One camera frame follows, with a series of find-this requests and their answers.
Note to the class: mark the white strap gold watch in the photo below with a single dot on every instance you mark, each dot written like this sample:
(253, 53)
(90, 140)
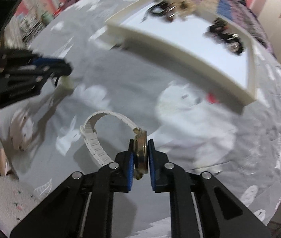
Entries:
(106, 132)

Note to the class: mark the white shallow tray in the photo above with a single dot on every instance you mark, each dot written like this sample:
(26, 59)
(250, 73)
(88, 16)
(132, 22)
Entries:
(190, 42)

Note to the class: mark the cream organza scrunchie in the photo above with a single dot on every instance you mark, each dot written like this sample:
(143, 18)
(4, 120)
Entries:
(185, 8)

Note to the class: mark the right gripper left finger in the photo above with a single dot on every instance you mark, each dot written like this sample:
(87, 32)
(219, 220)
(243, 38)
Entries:
(82, 205)

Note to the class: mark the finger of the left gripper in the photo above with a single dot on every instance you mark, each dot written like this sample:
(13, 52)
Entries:
(53, 70)
(47, 61)

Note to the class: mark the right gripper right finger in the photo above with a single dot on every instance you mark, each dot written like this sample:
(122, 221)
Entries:
(201, 206)

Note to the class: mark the grey printed bed sheet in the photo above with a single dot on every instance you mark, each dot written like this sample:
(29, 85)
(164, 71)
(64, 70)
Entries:
(188, 117)

